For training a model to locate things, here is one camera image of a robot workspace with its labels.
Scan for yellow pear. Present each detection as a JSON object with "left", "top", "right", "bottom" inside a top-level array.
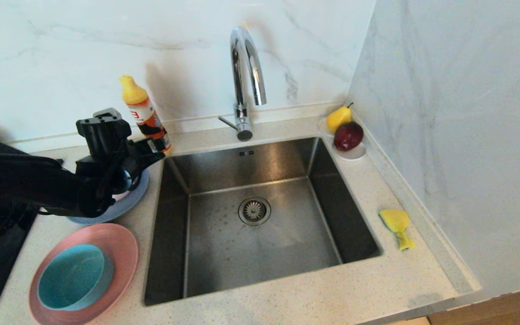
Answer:
[{"left": 326, "top": 102, "right": 354, "bottom": 134}]

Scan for blue-grey plate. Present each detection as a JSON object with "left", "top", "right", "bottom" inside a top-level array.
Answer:
[{"left": 67, "top": 169, "right": 150, "bottom": 225}]

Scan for dark red apple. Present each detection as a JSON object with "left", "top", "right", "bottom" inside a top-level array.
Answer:
[{"left": 333, "top": 121, "right": 364, "bottom": 152}]

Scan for yellow-capped orange dish soap bottle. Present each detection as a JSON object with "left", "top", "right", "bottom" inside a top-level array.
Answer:
[{"left": 120, "top": 75, "right": 173, "bottom": 156}]

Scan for chrome gooseneck faucet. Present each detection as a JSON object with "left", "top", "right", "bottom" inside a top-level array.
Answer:
[{"left": 218, "top": 26, "right": 267, "bottom": 142}]

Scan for pink plate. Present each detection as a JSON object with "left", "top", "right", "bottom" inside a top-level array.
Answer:
[{"left": 29, "top": 223, "right": 139, "bottom": 325}]

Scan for stainless steel sink basin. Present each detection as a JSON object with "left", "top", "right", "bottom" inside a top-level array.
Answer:
[{"left": 144, "top": 137, "right": 383, "bottom": 306}]

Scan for small white dish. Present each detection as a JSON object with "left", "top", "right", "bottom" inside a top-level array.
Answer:
[{"left": 318, "top": 117, "right": 367, "bottom": 161}]

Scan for yellow fish-shaped sponge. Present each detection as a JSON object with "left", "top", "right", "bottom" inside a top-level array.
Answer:
[{"left": 379, "top": 209, "right": 416, "bottom": 251}]

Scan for round metal drain strainer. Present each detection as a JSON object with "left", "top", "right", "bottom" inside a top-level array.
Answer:
[{"left": 238, "top": 196, "right": 272, "bottom": 226}]

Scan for light wooden cabinet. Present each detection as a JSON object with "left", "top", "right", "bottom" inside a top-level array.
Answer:
[{"left": 427, "top": 281, "right": 520, "bottom": 325}]

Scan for teal bowl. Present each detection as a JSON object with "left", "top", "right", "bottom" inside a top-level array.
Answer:
[{"left": 37, "top": 244, "right": 115, "bottom": 311}]

